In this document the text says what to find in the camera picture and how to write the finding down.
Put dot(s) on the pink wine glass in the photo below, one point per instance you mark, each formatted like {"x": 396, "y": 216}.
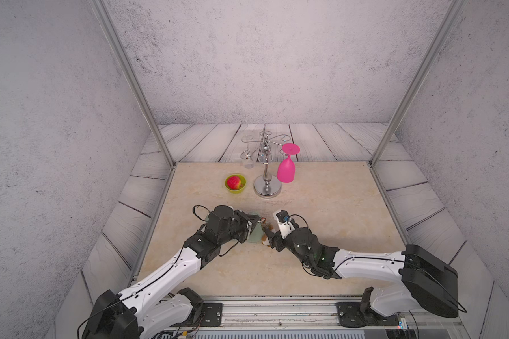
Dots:
{"x": 287, "y": 169}

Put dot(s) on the red apple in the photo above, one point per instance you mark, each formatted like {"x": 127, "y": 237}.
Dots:
{"x": 234, "y": 183}

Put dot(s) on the silver glass holder stand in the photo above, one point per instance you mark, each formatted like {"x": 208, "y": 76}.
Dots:
{"x": 266, "y": 144}

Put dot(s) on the green fabric pouch bag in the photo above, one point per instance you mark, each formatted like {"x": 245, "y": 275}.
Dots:
{"x": 256, "y": 232}

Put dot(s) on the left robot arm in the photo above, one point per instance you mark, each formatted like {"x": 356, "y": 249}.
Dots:
{"x": 140, "y": 310}

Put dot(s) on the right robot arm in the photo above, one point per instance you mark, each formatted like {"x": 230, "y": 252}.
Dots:
{"x": 417, "y": 278}

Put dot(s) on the clear hanging glass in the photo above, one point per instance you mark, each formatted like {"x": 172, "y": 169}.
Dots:
{"x": 247, "y": 155}

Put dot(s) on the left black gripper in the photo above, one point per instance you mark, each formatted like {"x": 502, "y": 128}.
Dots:
{"x": 247, "y": 224}

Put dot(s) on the green bowl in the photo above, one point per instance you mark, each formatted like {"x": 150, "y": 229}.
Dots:
{"x": 240, "y": 190}

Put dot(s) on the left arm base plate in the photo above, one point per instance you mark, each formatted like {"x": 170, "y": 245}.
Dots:
{"x": 208, "y": 314}

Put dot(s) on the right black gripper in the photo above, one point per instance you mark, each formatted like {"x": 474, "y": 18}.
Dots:
{"x": 275, "y": 239}

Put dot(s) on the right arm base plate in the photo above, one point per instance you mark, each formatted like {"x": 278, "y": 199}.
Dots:
{"x": 351, "y": 316}

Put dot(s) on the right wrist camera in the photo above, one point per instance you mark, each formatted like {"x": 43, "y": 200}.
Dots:
{"x": 283, "y": 221}

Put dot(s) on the right aluminium frame post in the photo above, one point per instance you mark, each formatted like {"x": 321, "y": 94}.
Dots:
{"x": 441, "y": 35}

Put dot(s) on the left aluminium frame post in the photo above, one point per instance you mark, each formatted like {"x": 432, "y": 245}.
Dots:
{"x": 106, "y": 23}

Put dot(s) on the aluminium mounting rail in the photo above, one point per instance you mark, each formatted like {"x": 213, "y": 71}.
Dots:
{"x": 315, "y": 317}

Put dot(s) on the aluminium frame post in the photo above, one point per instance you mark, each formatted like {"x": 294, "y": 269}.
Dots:
{"x": 106, "y": 23}
{"x": 441, "y": 35}

